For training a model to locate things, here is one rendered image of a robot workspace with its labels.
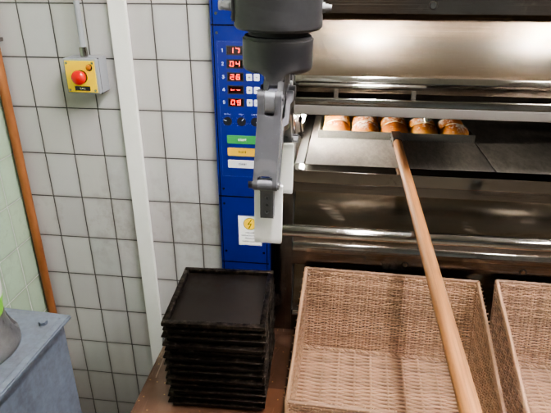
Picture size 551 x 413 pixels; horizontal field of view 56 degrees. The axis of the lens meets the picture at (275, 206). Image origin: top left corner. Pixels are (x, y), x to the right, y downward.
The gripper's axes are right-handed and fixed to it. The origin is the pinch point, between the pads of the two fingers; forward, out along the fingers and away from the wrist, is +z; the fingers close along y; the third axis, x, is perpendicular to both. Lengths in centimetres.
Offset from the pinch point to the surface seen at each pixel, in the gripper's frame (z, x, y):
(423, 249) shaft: 28, 27, -41
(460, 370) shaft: 27.1, 27.2, -4.6
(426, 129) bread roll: 27, 39, -126
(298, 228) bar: 31, 0, -54
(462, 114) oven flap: 8, 38, -76
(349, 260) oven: 61, 14, -90
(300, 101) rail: 6, -2, -77
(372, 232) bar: 31, 17, -53
